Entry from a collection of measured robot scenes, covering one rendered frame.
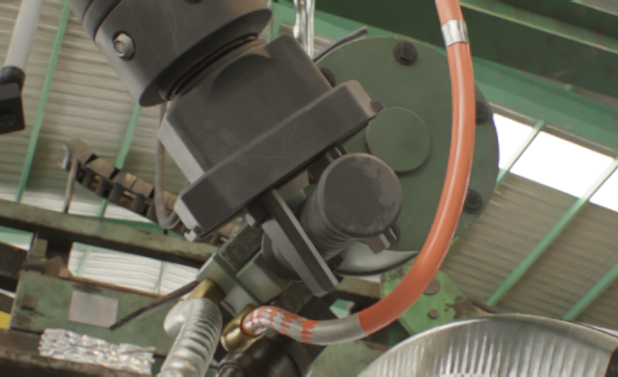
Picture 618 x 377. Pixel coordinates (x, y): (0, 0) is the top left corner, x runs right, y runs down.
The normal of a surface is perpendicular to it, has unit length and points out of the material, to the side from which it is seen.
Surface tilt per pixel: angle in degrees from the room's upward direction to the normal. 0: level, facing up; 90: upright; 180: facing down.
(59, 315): 90
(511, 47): 180
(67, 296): 90
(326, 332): 121
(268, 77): 115
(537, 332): 89
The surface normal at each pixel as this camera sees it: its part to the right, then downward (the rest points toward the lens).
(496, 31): 0.00, 0.76
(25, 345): 0.35, -0.61
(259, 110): 0.25, -0.25
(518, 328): -0.94, -0.24
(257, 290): -0.66, 0.67
